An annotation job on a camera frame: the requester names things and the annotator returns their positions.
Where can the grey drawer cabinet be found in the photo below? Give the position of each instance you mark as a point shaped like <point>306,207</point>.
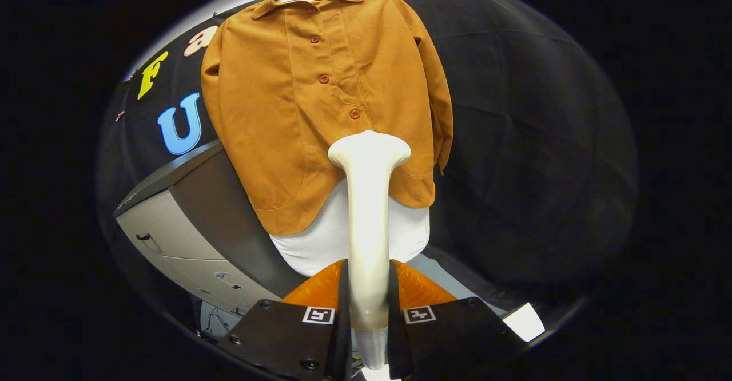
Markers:
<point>189,226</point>

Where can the orange button-up shirt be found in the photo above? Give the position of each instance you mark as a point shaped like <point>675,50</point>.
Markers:
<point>274,112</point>

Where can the white garment steamer head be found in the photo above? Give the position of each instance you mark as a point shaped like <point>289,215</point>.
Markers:
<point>369,221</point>

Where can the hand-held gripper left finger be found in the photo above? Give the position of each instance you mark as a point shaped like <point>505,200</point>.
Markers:
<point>286,341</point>

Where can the black backdrop cloth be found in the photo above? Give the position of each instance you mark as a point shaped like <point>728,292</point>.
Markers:
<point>543,141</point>

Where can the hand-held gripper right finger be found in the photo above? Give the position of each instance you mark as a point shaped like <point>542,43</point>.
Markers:
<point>452,335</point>

